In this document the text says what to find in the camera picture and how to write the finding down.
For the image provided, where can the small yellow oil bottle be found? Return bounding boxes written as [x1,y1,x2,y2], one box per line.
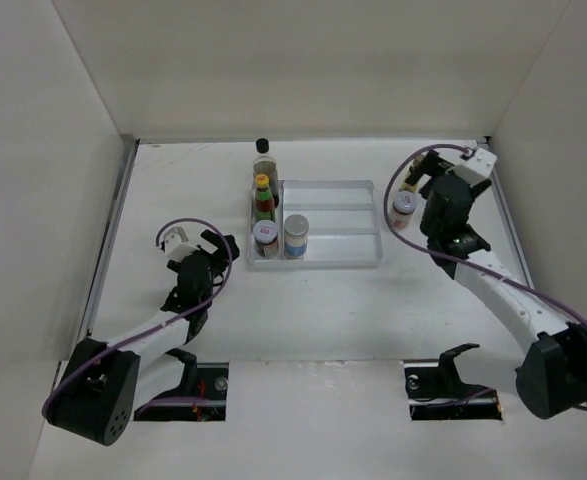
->
[400,154,425,193]

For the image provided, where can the white lid brown sauce jar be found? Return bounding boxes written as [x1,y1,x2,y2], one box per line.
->
[388,190,417,230]

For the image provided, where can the white lid dark sauce jar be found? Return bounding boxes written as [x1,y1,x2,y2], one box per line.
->
[252,220,279,259]

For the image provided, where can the yellow cap chili sauce bottle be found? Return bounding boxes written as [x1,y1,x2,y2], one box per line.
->
[254,174,276,221]

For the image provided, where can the white flip cap shaker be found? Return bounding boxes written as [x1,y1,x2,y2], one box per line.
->
[283,214,309,259]

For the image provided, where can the black cap soy sauce bottle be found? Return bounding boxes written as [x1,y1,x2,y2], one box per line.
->
[253,138,280,207]

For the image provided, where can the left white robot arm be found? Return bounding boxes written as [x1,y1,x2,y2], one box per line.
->
[42,226,239,446]

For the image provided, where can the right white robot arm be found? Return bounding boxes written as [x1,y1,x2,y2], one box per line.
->
[406,149,587,419]

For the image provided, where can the white divided plastic tray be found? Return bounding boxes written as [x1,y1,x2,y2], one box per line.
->
[246,180,384,271]

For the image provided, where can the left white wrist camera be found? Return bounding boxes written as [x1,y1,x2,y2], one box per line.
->
[159,226,197,262]

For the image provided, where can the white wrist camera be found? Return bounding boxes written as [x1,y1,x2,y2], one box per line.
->
[159,226,197,262]
[456,148,498,185]

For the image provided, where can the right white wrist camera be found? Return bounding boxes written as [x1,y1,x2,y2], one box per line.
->
[456,148,498,185]

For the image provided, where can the right metal table rail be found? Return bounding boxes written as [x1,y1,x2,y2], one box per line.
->
[476,139,533,282]

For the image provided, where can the metal table rail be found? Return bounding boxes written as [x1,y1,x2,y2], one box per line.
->
[70,135,140,362]
[476,139,533,282]

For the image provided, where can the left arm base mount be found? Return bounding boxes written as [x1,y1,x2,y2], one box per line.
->
[133,349,229,422]

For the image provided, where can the left metal table rail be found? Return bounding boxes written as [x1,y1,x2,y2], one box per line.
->
[70,135,140,362]

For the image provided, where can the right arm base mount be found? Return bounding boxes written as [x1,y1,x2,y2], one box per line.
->
[403,343,502,421]

